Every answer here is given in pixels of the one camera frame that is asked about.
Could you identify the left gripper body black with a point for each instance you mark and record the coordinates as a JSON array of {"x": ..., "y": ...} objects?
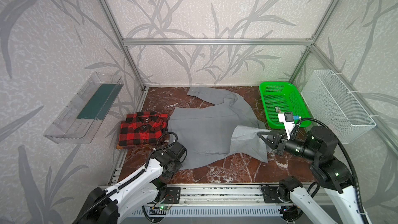
[{"x": 169, "y": 168}]

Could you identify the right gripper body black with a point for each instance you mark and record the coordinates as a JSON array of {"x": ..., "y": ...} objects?
[{"x": 279, "y": 143}]

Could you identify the green plastic basket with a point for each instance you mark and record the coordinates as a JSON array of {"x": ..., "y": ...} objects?
[{"x": 284, "y": 96}]

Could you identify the grey long sleeve shirt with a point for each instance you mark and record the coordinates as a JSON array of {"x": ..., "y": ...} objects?
[{"x": 228, "y": 126}]

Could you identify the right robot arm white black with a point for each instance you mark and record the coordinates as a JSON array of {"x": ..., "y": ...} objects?
[{"x": 330, "y": 165}]

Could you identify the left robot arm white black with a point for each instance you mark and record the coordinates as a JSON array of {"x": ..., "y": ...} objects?
[{"x": 146, "y": 185}]

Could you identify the red black plaid folded shirt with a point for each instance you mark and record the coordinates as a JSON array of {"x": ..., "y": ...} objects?
[{"x": 142, "y": 129}]

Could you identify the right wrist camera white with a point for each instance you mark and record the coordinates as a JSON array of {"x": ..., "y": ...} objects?
[{"x": 291, "y": 123}]

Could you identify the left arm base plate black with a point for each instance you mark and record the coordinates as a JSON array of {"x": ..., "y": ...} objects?
[{"x": 169, "y": 195}]

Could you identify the pink item in wire basket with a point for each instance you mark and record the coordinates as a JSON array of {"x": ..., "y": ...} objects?
[{"x": 332, "y": 128}]

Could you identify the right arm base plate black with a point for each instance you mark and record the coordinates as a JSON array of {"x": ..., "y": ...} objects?
[{"x": 274, "y": 194}]

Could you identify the white wire mesh basket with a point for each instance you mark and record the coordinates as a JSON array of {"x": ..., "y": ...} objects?
[{"x": 331, "y": 102}]

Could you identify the aluminium front rail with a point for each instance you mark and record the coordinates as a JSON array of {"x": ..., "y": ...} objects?
[{"x": 222, "y": 194}]

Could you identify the clear plastic wall bin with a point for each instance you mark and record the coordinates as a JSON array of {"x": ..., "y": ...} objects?
[{"x": 79, "y": 122}]

